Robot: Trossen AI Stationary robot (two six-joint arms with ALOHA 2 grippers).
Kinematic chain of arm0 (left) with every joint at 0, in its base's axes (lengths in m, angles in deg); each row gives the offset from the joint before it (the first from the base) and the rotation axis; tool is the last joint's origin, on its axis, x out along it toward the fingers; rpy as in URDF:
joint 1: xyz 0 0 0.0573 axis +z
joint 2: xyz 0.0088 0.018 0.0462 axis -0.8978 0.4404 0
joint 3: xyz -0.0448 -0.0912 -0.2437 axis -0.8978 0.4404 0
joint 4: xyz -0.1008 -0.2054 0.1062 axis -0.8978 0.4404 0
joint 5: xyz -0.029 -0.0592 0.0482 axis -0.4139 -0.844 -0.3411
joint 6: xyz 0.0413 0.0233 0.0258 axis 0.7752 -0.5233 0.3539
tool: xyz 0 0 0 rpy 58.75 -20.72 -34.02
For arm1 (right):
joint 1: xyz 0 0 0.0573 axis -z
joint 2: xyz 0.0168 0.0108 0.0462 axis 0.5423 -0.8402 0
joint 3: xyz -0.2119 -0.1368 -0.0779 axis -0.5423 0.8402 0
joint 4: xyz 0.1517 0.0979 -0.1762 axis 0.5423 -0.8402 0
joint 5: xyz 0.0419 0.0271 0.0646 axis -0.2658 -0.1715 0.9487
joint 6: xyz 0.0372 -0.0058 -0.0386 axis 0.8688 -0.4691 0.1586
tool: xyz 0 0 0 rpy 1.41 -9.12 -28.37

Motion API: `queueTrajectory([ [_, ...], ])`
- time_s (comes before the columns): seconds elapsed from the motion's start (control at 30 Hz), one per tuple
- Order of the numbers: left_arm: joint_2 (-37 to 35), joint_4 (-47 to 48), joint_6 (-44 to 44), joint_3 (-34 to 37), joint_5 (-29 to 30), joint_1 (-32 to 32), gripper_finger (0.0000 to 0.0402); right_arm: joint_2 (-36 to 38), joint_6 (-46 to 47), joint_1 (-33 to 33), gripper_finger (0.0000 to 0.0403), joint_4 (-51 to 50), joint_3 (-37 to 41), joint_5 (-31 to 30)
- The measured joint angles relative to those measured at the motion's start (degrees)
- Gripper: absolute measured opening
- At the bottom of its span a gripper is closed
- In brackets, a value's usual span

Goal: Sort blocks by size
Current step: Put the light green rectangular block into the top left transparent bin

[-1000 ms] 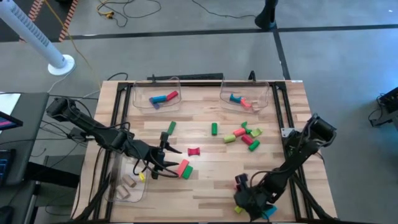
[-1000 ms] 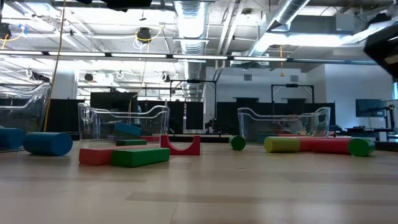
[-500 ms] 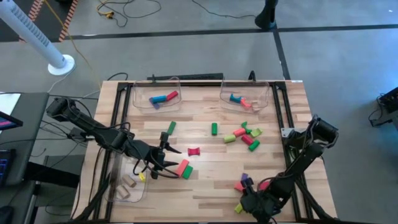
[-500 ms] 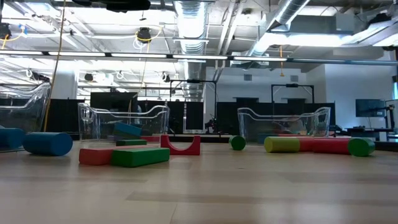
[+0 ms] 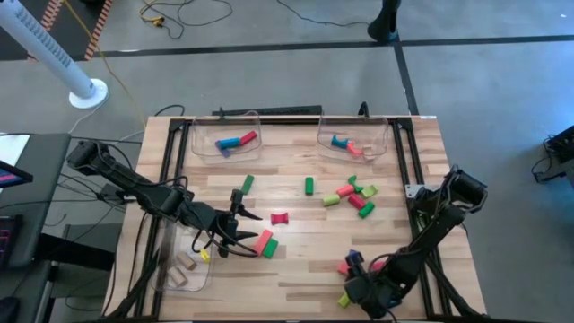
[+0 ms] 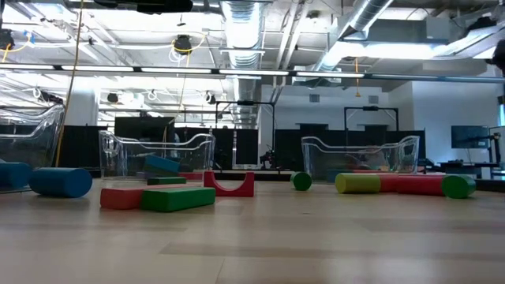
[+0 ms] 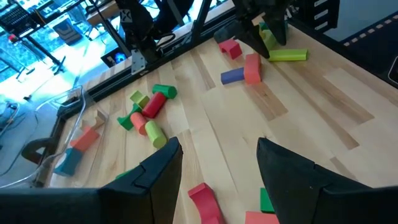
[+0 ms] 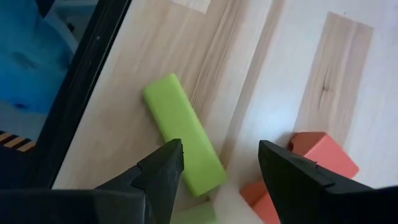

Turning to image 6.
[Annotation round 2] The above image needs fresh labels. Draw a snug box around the yellow hanging cord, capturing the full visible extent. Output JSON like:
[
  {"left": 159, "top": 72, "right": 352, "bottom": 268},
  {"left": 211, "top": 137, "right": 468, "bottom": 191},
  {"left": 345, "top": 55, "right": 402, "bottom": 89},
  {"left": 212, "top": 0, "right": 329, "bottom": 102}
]
[{"left": 353, "top": 57, "right": 361, "bottom": 98}]

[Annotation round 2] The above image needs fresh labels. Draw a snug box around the long ceiling light bar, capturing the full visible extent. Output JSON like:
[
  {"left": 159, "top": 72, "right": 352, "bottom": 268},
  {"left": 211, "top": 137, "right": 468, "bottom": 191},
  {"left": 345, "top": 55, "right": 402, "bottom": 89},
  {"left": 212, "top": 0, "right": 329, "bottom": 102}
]
[{"left": 0, "top": 62, "right": 505, "bottom": 84}]

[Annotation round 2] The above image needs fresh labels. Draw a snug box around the red wooden cylinder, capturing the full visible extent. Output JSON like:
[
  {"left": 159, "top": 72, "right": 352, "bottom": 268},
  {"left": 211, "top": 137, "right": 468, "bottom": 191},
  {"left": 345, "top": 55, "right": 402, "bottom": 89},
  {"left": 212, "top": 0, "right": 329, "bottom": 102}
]
[
  {"left": 396, "top": 174, "right": 447, "bottom": 196},
  {"left": 378, "top": 173, "right": 399, "bottom": 193}
]

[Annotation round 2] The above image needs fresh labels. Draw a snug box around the blue wooden plank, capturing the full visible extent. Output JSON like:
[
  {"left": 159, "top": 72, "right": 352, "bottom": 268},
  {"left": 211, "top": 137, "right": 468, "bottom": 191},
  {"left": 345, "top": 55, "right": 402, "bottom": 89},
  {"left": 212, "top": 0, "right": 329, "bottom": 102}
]
[{"left": 143, "top": 154, "right": 183, "bottom": 175}]

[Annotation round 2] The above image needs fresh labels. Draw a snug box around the slanted silver air duct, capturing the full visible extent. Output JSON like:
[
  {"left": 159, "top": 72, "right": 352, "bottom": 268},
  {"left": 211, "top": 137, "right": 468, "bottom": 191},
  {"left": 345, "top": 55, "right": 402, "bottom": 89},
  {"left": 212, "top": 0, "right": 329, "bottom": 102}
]
[{"left": 315, "top": 0, "right": 395, "bottom": 73}]

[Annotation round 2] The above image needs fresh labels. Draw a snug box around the black display panel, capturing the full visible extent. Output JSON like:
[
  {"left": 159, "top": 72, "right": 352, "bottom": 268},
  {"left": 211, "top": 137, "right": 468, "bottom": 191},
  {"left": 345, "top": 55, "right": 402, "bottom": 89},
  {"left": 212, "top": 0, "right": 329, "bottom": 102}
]
[{"left": 114, "top": 116, "right": 176, "bottom": 141}]

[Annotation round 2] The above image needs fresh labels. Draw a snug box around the black ceiling cable reel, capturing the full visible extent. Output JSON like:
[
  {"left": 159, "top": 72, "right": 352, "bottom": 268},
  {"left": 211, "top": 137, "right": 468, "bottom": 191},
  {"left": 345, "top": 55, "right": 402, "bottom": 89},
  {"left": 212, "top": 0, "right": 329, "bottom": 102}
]
[{"left": 173, "top": 34, "right": 193, "bottom": 55}]

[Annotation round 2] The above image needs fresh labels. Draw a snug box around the black monitor stand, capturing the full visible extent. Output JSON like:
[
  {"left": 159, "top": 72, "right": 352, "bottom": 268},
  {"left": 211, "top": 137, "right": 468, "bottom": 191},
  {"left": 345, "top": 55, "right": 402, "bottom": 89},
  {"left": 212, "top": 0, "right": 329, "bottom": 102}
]
[{"left": 488, "top": 132, "right": 503, "bottom": 163}]

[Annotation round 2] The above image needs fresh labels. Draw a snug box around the background desk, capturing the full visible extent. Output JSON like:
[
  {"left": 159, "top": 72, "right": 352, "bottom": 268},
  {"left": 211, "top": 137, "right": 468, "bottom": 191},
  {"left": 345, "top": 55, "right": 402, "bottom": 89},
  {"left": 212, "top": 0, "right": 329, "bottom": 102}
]
[{"left": 437, "top": 159, "right": 500, "bottom": 178}]

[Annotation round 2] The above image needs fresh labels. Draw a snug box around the blue wooden cylinder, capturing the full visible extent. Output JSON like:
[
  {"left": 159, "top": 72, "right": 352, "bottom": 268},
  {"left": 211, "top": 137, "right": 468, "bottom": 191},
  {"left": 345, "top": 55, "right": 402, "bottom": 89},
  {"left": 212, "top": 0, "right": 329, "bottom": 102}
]
[
  {"left": 0, "top": 162, "right": 33, "bottom": 190},
  {"left": 28, "top": 167, "right": 94, "bottom": 199}
]

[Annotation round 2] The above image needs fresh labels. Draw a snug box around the red wooden plank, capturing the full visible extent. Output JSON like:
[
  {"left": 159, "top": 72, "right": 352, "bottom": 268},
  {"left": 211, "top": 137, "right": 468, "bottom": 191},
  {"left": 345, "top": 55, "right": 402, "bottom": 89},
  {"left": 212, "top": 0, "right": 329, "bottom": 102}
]
[{"left": 99, "top": 186, "right": 159, "bottom": 211}]

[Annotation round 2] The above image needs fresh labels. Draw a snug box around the black gantry frame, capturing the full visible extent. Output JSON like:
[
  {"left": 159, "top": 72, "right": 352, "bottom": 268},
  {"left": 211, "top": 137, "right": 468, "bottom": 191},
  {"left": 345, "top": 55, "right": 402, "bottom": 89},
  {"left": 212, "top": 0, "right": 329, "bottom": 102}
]
[
  {"left": 215, "top": 100, "right": 276, "bottom": 169},
  {"left": 343, "top": 105, "right": 399, "bottom": 132}
]

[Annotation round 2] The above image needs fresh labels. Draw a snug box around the black ceiling box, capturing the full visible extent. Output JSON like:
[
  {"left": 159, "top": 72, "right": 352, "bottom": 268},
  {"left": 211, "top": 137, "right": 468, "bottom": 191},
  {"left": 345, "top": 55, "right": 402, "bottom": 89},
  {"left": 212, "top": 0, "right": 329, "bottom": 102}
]
[{"left": 0, "top": 28, "right": 15, "bottom": 50}]

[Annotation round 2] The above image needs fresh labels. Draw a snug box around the dark wall screen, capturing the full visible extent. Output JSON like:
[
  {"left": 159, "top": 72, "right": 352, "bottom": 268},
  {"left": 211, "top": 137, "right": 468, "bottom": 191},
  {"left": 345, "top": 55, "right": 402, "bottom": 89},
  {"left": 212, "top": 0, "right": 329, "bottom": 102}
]
[{"left": 451, "top": 125, "right": 490, "bottom": 150}]

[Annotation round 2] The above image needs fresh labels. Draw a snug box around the blue wooden arch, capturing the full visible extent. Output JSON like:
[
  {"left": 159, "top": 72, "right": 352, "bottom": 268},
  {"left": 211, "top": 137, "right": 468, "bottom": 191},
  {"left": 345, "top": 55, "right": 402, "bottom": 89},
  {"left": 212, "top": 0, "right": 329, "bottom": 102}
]
[{"left": 325, "top": 169, "right": 355, "bottom": 183}]

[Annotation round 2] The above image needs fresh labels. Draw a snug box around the yellow-green wooden cylinder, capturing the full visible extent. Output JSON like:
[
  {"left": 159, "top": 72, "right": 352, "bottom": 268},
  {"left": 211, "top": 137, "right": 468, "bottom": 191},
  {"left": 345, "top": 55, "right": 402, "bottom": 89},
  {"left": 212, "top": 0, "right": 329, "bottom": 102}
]
[{"left": 335, "top": 172, "right": 382, "bottom": 195}]

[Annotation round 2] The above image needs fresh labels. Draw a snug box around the red bow-tie block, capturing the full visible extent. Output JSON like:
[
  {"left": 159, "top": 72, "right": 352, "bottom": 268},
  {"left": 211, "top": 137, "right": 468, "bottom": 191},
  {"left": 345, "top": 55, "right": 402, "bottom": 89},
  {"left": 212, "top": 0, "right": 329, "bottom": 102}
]
[{"left": 203, "top": 170, "right": 256, "bottom": 198}]

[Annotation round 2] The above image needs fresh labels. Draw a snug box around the clear plastic bin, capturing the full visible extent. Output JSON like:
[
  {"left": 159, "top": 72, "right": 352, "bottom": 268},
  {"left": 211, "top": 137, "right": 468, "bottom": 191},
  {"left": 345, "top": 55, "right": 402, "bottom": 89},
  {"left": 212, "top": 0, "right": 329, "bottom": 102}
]
[
  {"left": 98, "top": 129, "right": 217, "bottom": 181},
  {"left": 301, "top": 135, "right": 421, "bottom": 183},
  {"left": 0, "top": 103, "right": 66, "bottom": 194}
]

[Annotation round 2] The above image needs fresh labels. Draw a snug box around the round silver air duct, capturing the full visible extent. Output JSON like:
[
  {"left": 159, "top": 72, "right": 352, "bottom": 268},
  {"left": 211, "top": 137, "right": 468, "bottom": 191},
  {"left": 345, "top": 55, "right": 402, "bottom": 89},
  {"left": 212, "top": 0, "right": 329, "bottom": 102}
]
[{"left": 219, "top": 0, "right": 264, "bottom": 71}]

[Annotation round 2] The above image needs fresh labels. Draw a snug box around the green wooden cylinder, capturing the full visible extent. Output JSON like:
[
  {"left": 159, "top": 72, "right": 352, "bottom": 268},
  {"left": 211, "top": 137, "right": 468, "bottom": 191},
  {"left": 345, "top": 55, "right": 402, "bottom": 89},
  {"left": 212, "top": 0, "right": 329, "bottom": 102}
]
[
  {"left": 290, "top": 170, "right": 313, "bottom": 192},
  {"left": 441, "top": 174, "right": 477, "bottom": 200}
]

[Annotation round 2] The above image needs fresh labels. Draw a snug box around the thick green wooden block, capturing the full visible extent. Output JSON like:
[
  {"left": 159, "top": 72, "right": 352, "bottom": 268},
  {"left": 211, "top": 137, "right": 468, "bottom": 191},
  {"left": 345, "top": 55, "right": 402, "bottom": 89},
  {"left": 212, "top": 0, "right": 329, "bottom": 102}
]
[{"left": 140, "top": 186, "right": 217, "bottom": 213}]

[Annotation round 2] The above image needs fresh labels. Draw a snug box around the small background robot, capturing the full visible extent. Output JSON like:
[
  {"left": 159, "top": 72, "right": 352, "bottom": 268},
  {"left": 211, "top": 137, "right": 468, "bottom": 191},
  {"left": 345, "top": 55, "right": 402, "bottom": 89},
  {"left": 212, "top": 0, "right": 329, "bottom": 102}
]
[{"left": 259, "top": 148, "right": 278, "bottom": 170}]

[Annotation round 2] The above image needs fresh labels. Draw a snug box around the black partition wall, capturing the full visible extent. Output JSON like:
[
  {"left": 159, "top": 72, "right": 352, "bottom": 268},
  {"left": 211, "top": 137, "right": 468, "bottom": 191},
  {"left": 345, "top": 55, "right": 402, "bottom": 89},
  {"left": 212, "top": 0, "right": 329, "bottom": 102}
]
[
  {"left": 274, "top": 122, "right": 426, "bottom": 174},
  {"left": 173, "top": 126, "right": 260, "bottom": 170}
]

